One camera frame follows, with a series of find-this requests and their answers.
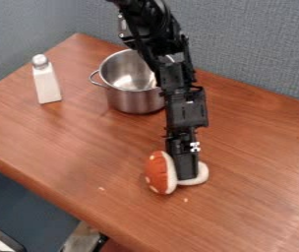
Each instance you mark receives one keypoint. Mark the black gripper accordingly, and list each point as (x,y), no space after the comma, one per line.
(186,113)

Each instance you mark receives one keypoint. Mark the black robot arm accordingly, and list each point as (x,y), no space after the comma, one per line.
(151,31)

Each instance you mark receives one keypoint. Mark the red and white toy mushroom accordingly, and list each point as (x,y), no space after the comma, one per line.
(161,174)

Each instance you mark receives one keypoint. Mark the metal table leg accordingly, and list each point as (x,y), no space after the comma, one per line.
(86,239)

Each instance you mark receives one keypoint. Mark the metal pot with handles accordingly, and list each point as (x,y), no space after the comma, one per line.
(130,83)

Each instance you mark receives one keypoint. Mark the white salt shaker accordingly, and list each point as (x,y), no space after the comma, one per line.
(46,80)

